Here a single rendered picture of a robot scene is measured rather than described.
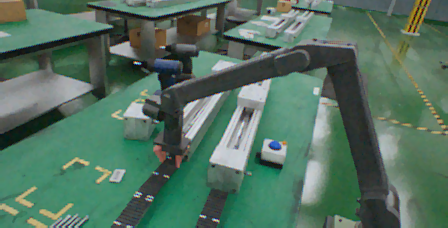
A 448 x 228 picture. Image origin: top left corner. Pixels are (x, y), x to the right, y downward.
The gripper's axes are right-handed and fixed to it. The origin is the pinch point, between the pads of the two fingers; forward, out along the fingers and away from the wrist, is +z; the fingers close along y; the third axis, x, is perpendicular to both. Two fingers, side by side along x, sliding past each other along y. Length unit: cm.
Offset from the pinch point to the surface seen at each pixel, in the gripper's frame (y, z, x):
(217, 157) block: -15.2, -8.7, 2.0
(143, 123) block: 14.6, -5.9, -9.2
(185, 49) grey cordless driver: 19, -19, -61
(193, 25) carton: 119, 40, -375
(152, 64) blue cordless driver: 23.4, -18.7, -33.0
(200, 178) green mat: -11.0, 0.9, 2.1
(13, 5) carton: 179, -8, -114
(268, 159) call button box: -30.6, -2.5, -12.0
